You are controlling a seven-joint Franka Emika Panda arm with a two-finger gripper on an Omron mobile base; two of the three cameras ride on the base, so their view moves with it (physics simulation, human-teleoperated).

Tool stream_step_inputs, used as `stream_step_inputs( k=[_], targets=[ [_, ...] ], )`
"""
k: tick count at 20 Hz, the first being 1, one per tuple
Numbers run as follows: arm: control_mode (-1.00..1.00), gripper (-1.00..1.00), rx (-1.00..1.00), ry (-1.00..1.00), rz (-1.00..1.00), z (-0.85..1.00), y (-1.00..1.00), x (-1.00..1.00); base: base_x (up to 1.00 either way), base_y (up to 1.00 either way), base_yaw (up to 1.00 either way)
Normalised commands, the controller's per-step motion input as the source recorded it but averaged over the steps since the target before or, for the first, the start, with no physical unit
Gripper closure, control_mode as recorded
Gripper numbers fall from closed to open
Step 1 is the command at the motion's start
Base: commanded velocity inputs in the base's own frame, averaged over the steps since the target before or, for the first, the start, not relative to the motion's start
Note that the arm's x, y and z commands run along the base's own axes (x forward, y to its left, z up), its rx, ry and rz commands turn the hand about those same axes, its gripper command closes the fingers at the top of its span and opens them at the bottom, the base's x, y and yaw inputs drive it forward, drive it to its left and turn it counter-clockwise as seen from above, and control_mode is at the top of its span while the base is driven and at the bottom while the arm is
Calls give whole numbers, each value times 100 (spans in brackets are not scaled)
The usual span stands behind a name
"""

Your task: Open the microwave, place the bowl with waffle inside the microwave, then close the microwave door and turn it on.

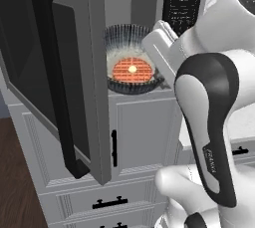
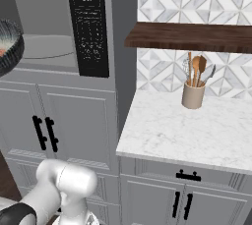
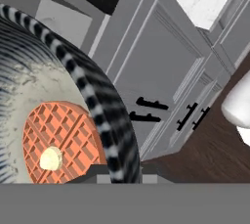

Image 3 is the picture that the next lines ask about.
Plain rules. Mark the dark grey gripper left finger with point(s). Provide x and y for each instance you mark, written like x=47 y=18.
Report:
x=92 y=172

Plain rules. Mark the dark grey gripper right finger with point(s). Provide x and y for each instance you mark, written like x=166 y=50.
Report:
x=150 y=172

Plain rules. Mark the orange round waffle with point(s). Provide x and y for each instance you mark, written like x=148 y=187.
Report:
x=65 y=126

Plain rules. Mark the large grey cabinet door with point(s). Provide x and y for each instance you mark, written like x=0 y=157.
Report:
x=153 y=58

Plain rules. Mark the black and white striped bowl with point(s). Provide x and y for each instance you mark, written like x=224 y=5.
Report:
x=29 y=71

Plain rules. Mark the pale yellow butter pat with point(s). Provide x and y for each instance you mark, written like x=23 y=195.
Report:
x=51 y=158

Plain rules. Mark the white rounded object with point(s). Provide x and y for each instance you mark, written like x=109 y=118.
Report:
x=239 y=104

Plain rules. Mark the grey cabinet run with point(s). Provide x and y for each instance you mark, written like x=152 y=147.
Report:
x=232 y=29

